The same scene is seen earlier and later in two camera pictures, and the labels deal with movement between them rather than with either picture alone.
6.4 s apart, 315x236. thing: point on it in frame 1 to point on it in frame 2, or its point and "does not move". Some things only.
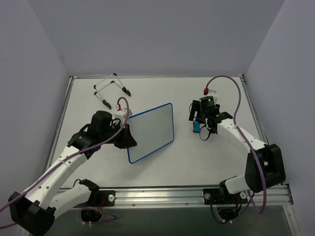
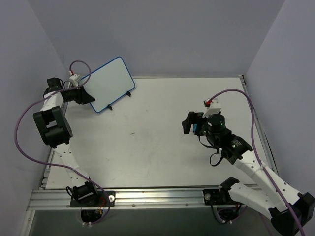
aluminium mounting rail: (277, 196) does not move
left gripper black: (128, 138) to (80, 95)
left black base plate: (107, 198) does not move
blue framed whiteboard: (151, 131) to (109, 83)
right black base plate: (218, 196) does not move
